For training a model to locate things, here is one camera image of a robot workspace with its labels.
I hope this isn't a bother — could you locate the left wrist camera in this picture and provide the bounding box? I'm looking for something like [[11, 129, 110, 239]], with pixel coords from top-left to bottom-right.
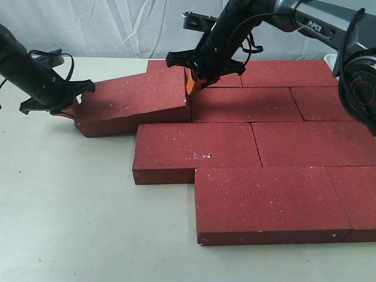
[[29, 49, 65, 69]]

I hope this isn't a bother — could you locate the red brick back row left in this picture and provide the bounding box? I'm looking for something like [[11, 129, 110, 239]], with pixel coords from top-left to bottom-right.
[[146, 60, 243, 88]]

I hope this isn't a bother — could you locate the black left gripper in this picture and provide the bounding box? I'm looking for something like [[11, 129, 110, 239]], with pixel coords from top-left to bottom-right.
[[19, 69, 95, 120]]

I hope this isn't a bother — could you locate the red brick second row right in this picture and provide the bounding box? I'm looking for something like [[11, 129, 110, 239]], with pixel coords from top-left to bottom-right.
[[290, 86, 354, 121]]

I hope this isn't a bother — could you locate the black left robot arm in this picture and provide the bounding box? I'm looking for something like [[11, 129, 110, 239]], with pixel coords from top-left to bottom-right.
[[1, 25, 95, 119]]

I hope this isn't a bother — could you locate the white plastic tray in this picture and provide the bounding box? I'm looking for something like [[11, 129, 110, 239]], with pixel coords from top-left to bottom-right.
[[324, 53, 337, 71]]

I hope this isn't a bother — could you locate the red brick back row right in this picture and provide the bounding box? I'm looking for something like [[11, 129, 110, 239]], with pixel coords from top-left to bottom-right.
[[241, 60, 338, 88]]

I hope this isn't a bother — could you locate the large red brick front left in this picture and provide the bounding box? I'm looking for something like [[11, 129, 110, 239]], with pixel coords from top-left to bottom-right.
[[194, 167, 353, 246]]

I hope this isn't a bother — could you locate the red brick third row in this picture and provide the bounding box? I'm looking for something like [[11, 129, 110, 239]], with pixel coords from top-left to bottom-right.
[[252, 121, 375, 167]]

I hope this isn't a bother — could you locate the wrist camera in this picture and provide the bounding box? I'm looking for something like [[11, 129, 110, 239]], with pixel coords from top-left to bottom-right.
[[29, 49, 65, 69], [182, 11, 217, 32]]

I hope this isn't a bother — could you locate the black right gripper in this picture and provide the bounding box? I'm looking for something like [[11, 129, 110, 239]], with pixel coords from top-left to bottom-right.
[[166, 26, 246, 95]]

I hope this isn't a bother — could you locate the pale blue backdrop cloth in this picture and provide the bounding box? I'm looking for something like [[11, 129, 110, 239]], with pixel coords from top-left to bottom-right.
[[0, 0, 376, 62]]

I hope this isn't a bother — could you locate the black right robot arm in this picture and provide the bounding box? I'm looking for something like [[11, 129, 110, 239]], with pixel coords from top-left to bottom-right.
[[166, 1, 375, 129]]

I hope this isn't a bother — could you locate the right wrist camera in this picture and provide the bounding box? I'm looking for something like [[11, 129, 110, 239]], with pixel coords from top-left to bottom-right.
[[182, 11, 217, 32]]

